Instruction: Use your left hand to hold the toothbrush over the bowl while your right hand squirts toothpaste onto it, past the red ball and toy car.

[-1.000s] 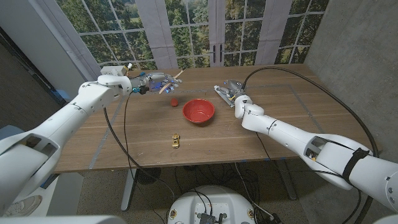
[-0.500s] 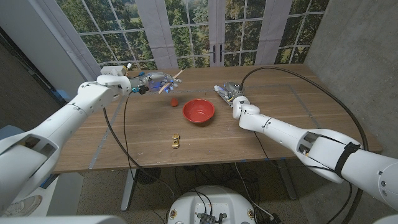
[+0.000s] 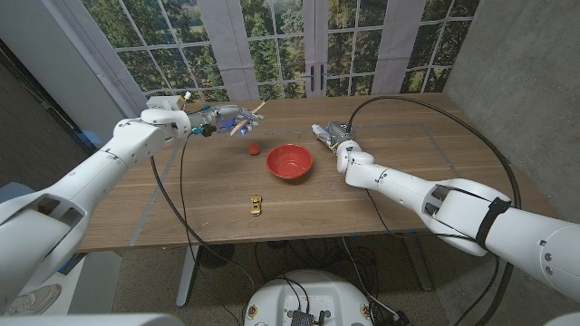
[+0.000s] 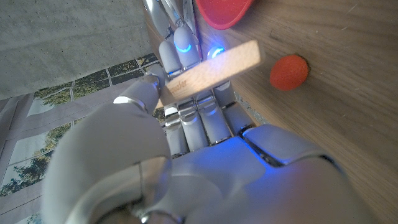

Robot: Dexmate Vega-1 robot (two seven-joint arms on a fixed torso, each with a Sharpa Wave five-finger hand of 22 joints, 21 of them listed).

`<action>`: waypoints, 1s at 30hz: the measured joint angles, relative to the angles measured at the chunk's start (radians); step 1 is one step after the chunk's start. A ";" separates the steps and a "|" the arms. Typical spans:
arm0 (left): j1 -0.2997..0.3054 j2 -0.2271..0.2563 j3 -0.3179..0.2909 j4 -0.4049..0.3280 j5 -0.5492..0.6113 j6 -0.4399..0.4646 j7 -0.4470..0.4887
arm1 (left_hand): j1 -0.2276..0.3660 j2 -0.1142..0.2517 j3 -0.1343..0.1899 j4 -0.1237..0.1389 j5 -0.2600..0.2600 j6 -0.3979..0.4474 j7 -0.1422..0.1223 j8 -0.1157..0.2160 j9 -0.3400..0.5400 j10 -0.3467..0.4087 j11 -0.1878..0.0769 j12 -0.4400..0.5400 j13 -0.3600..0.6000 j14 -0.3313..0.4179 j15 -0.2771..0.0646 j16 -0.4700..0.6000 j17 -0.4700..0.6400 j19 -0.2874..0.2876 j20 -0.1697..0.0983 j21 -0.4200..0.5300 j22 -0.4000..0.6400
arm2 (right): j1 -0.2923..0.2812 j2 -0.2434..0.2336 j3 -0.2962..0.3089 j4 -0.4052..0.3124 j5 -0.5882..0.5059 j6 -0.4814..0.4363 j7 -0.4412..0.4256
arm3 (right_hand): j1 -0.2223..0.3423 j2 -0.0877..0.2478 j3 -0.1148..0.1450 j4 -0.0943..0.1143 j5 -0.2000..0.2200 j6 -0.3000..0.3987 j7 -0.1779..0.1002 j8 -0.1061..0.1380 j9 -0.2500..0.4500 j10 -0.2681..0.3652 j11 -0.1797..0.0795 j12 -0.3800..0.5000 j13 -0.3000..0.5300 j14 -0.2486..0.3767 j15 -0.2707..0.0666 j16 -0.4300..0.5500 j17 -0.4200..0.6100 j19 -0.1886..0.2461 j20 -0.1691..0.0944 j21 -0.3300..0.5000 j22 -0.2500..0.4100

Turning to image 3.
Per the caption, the printed window backdrop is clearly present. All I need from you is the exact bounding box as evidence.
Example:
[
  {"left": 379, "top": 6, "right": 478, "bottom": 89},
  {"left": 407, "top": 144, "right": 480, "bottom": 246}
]
[{"left": 58, "top": 0, "right": 481, "bottom": 103}]

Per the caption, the black round fan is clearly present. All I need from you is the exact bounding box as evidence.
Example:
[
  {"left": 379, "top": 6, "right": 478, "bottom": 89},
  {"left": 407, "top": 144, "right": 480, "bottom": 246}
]
[{"left": 198, "top": 244, "right": 236, "bottom": 271}]

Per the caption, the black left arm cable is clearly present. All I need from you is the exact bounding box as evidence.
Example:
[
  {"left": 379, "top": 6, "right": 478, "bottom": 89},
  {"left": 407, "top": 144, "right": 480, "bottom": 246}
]
[{"left": 150, "top": 133, "right": 257, "bottom": 291}]

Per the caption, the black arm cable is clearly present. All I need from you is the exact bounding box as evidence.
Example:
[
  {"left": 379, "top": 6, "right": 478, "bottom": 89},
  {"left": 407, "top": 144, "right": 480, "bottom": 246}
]
[
  {"left": 150, "top": 133, "right": 257, "bottom": 291},
  {"left": 346, "top": 94, "right": 522, "bottom": 326}
]

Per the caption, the red bowl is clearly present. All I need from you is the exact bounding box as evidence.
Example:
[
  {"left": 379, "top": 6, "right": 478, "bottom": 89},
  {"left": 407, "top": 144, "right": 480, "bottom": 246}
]
[{"left": 265, "top": 143, "right": 314, "bottom": 180}]

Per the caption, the white shoe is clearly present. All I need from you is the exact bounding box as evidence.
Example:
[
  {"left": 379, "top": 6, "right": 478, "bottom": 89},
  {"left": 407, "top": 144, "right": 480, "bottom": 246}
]
[{"left": 4, "top": 283, "right": 63, "bottom": 316}]

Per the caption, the white table leg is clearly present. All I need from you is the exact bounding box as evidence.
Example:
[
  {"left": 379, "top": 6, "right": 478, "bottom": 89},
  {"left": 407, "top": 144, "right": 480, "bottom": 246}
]
[
  {"left": 402, "top": 235, "right": 436, "bottom": 291},
  {"left": 175, "top": 244, "right": 200, "bottom": 309}
]

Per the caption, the white robot torso base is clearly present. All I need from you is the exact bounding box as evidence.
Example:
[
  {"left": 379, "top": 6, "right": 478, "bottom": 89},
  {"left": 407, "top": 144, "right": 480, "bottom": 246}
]
[{"left": 243, "top": 269, "right": 375, "bottom": 326}]

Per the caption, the blue chair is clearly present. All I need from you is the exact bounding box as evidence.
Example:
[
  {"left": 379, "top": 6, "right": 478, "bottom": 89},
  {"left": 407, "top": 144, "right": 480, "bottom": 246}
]
[{"left": 0, "top": 181, "right": 26, "bottom": 203}]

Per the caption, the white floor cable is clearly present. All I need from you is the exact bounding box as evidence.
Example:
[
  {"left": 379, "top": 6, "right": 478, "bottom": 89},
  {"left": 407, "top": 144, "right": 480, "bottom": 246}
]
[{"left": 342, "top": 237, "right": 400, "bottom": 318}]

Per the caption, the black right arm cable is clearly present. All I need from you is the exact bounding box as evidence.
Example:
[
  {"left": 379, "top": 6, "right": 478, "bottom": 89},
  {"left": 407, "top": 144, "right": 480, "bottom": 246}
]
[{"left": 346, "top": 94, "right": 522, "bottom": 326}]

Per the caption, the white power strip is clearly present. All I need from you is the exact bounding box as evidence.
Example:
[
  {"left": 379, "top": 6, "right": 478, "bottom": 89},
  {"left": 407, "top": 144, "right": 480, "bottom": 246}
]
[{"left": 146, "top": 94, "right": 186, "bottom": 111}]

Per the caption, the wooden toothbrush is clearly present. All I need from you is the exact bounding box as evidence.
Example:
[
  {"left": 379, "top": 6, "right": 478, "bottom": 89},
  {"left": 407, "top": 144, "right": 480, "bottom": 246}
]
[{"left": 229, "top": 98, "right": 271, "bottom": 137}]

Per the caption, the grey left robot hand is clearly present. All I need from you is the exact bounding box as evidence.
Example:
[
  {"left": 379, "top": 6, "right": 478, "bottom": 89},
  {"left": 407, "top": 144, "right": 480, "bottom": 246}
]
[{"left": 188, "top": 104, "right": 266, "bottom": 137}]

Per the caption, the white toothpaste tube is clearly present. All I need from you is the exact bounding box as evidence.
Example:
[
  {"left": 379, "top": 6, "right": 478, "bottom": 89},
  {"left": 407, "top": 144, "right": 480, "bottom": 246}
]
[{"left": 311, "top": 123, "right": 332, "bottom": 142}]

